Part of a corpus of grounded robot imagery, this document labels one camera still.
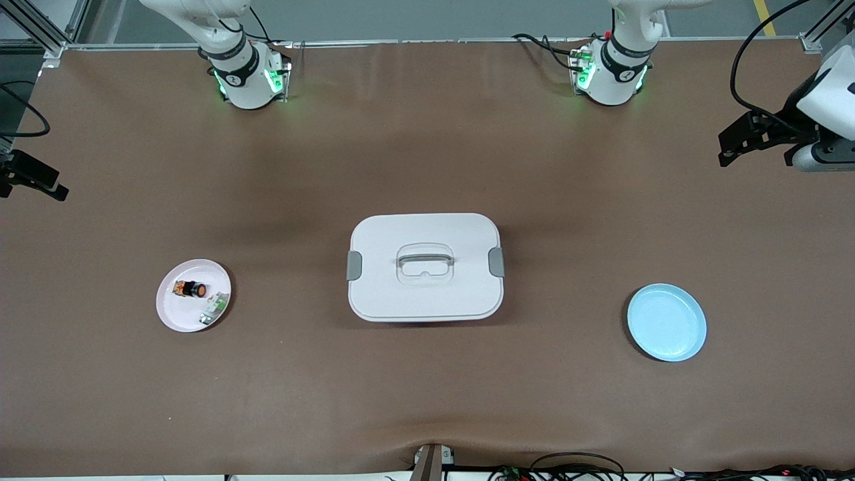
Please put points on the light blue round plate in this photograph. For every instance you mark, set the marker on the light blue round plate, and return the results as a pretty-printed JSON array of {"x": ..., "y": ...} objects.
[{"x": 666, "y": 323}]

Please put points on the brown table mat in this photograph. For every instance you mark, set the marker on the brown table mat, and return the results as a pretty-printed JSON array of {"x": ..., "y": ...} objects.
[{"x": 427, "y": 401}]

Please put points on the aluminium frame post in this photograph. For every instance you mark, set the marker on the aluminium frame post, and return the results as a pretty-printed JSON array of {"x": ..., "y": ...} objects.
[
  {"x": 811, "y": 42},
  {"x": 40, "y": 30}
]

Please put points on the silver table edge rail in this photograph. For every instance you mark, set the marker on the silver table edge rail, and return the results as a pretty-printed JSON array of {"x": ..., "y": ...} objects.
[{"x": 401, "y": 42}]

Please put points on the green push button switch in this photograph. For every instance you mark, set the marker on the green push button switch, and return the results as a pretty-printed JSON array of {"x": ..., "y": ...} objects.
[{"x": 214, "y": 308}]

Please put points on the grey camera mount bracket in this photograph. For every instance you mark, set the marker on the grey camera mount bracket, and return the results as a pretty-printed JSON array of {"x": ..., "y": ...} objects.
[{"x": 427, "y": 464}]

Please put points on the orange push button switch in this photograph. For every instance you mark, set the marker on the orange push button switch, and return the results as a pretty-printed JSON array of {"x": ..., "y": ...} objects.
[{"x": 190, "y": 289}]

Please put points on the white lidded storage box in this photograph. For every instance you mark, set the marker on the white lidded storage box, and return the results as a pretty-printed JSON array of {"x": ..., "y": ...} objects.
[{"x": 425, "y": 294}]

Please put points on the pink round plate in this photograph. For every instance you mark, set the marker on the pink round plate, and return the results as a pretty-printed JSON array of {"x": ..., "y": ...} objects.
[{"x": 180, "y": 314}]

